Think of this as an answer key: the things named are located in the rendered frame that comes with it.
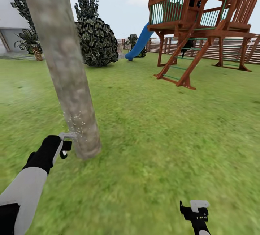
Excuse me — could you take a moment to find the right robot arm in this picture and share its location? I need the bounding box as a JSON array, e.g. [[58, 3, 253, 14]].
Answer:
[[180, 200, 211, 235]]

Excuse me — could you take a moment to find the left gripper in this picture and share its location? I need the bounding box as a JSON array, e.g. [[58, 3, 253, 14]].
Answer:
[[61, 141, 72, 151]]

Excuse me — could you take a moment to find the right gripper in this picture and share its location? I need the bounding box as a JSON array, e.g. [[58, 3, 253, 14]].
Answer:
[[180, 201, 208, 223]]

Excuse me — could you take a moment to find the pesticide atomizer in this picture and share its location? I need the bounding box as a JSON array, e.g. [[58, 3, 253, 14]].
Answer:
[[59, 151, 67, 159]]

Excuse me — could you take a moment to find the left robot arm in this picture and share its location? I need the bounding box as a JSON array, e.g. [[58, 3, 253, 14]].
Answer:
[[0, 132, 76, 235]]

